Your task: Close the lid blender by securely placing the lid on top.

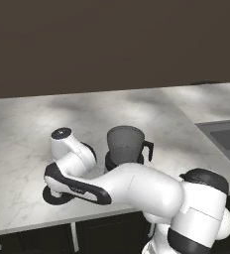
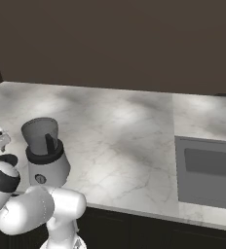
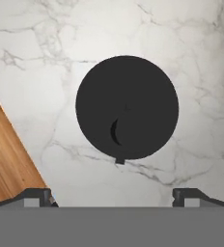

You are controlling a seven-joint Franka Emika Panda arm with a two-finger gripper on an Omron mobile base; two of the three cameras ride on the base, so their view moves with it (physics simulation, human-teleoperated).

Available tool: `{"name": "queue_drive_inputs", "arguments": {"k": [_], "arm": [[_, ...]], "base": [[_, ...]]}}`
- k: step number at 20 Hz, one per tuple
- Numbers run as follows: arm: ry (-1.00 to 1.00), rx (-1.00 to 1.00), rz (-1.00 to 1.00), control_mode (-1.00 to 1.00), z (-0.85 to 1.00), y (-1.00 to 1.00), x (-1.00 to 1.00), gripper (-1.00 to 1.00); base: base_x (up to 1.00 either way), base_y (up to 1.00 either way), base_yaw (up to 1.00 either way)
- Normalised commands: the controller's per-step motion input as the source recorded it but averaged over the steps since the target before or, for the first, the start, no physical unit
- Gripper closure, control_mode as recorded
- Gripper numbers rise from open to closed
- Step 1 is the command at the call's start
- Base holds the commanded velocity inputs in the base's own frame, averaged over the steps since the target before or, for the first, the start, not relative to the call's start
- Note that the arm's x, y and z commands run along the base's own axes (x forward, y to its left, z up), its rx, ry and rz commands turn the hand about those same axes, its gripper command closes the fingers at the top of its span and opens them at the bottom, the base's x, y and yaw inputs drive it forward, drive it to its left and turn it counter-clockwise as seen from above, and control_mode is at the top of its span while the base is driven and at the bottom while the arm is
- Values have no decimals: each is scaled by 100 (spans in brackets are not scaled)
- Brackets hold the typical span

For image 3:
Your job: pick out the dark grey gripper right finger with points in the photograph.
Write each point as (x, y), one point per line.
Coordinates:
(189, 194)

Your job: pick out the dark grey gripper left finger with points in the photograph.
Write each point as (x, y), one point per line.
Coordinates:
(36, 195)

